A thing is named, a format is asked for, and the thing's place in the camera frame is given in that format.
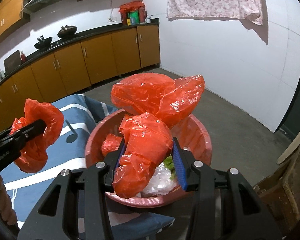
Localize red plastic bag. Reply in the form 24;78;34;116
10;98;64;173
112;112;173;199
101;134;122;157
110;73;205;128

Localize large bubble wrap sheet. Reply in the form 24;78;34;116
140;162;178;197

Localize olive green plastic bag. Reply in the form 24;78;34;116
163;155;176;180

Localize red plastic bag front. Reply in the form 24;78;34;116
101;134;122;157

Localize lower wooden kitchen cabinets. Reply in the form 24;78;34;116
0;23;160;132

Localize wooden crate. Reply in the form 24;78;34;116
254;145;300;237

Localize red plastic basket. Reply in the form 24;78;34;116
84;108;212;209

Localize blue striped tablecloth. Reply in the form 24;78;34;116
0;94;174;239

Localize dark cutting board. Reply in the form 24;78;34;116
4;50;21;75

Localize red bottle on counter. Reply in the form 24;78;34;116
20;51;26;63

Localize black wok left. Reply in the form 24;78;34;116
34;36;52;51

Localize black wok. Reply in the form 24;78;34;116
34;36;52;51
57;25;77;40

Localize black wok right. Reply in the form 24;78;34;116
57;25;77;40

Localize red bag on counter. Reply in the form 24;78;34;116
119;1;147;25

